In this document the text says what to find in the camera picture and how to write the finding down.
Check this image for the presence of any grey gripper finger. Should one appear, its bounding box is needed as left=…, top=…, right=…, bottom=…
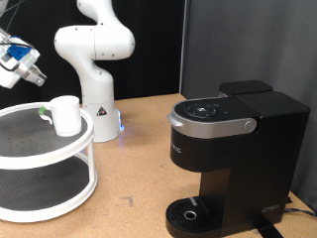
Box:
left=27, top=63, right=48, bottom=82
left=22, top=72, right=45, bottom=87

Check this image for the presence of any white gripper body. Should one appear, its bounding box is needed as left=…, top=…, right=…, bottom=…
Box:
left=0, top=60, right=24, bottom=89

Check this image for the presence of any white mug with green tape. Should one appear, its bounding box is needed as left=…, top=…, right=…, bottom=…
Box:
left=38, top=95, right=83, bottom=138

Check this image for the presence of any silver Keurig lid handle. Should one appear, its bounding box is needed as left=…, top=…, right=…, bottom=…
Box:
left=166, top=110, right=258, bottom=140

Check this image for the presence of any black Keurig coffee machine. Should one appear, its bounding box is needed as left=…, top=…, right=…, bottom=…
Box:
left=164, top=79, right=311, bottom=238

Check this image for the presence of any white two-tier turntable shelf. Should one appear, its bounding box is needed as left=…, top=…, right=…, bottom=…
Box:
left=0, top=101, right=99, bottom=223

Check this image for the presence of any black backdrop curtain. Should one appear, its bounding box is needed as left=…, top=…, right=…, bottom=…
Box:
left=0, top=0, right=186, bottom=110

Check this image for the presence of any grey partition panel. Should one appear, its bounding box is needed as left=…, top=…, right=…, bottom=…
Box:
left=179, top=0, right=317, bottom=212

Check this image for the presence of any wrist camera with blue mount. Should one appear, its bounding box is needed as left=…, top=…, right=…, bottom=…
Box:
left=0, top=36, right=42, bottom=78

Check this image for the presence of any black strap under machine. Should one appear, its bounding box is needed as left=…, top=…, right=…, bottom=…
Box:
left=254, top=217, right=285, bottom=238

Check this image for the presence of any braided grey power cable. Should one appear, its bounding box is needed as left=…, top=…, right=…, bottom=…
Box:
left=283, top=207, right=317, bottom=219

